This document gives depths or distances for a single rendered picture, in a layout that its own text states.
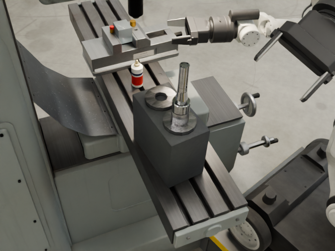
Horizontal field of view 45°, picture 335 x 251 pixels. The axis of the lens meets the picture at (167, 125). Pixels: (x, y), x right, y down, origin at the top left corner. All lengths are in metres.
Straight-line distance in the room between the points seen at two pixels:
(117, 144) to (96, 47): 0.37
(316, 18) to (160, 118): 0.50
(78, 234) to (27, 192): 0.50
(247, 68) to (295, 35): 2.39
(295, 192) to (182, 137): 0.74
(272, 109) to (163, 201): 1.80
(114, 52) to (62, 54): 1.74
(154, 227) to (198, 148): 0.90
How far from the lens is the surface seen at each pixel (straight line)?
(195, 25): 1.34
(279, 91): 2.97
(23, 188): 1.40
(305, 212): 1.64
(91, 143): 1.42
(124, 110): 1.35
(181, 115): 1.01
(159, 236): 1.90
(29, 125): 1.23
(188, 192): 1.15
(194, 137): 1.03
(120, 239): 1.90
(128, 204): 1.79
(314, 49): 0.72
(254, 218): 1.53
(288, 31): 0.72
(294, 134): 2.70
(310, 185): 1.70
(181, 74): 0.93
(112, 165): 1.52
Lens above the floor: 1.88
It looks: 47 degrees down
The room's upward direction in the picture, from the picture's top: 3 degrees clockwise
